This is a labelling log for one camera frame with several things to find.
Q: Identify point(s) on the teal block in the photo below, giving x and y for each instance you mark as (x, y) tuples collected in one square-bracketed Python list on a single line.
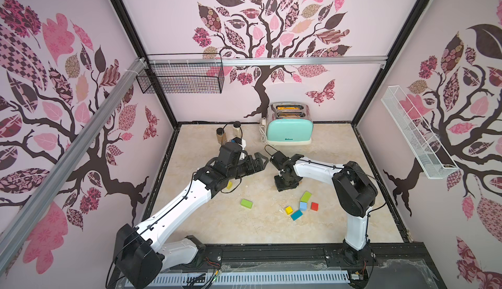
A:
[(296, 215)]

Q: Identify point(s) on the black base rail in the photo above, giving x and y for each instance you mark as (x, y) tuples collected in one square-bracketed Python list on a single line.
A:
[(274, 253)]

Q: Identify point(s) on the white cable duct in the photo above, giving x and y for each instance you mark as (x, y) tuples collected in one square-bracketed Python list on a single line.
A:
[(253, 278)]

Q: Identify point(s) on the light blue cube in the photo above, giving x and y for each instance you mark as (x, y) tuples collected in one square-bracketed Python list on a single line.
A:
[(303, 206)]

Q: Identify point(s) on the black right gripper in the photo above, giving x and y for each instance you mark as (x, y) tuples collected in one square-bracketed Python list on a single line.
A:
[(281, 164)]

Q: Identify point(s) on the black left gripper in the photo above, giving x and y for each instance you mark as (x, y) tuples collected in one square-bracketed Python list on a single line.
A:
[(250, 168)]

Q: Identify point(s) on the aluminium rail back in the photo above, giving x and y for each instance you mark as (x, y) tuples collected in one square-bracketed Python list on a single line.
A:
[(342, 60)]

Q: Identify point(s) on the beige spice jar black lid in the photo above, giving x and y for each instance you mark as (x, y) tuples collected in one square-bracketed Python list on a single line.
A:
[(237, 129)]

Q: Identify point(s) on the mint green toaster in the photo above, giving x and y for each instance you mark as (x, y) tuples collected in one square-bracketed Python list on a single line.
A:
[(289, 124)]

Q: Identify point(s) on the black wire basket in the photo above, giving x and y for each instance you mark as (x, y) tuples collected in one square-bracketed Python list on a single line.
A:
[(184, 73)]

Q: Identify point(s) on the aluminium rail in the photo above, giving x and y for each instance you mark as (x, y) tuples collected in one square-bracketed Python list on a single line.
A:
[(342, 60), (26, 219)]

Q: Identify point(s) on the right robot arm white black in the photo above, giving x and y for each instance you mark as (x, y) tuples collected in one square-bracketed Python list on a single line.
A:
[(355, 191)]

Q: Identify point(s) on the red cube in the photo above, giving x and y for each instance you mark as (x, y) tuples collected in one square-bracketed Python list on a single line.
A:
[(314, 206)]

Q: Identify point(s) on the green block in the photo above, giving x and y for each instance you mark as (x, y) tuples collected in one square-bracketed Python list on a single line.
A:
[(246, 203), (306, 197)]

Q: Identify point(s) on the brown spice jar black lid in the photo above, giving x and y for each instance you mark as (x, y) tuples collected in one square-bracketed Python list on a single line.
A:
[(221, 136)]

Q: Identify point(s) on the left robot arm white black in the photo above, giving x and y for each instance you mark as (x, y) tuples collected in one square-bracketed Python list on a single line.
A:
[(205, 184)]

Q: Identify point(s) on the white wire shelf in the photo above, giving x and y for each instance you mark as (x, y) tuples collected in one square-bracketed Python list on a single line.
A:
[(408, 112)]

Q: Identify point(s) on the aluminium rail left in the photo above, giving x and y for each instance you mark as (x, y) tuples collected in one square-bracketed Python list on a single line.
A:
[(26, 219)]

